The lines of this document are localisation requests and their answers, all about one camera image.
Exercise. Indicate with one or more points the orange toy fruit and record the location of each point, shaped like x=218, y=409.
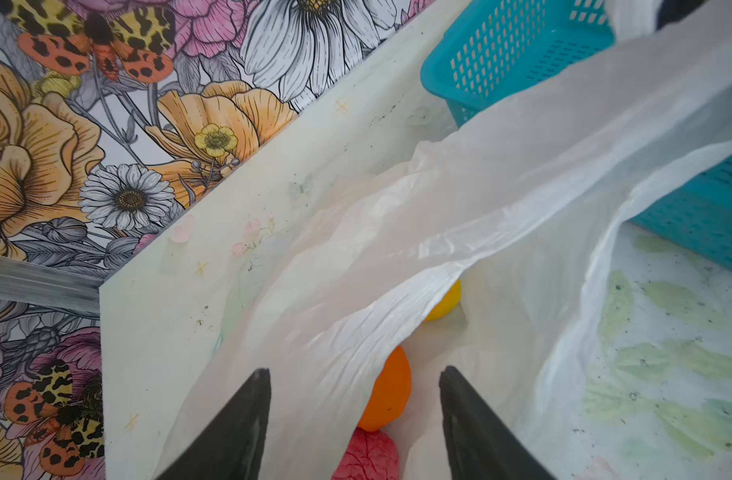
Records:
x=390, y=394

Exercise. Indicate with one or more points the pink red toy fruit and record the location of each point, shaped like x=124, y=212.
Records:
x=369, y=456

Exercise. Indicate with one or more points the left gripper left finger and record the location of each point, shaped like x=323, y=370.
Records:
x=232, y=444

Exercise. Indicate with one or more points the left aluminium corner post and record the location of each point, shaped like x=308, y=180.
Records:
x=35, y=284

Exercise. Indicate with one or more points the teal plastic basket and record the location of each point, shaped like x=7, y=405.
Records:
x=498, y=48

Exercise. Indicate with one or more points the white plastic bag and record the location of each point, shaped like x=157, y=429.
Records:
x=523, y=205

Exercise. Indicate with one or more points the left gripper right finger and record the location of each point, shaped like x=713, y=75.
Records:
x=479, y=445

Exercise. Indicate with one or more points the yellow toy fruit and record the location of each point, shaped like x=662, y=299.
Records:
x=447, y=304

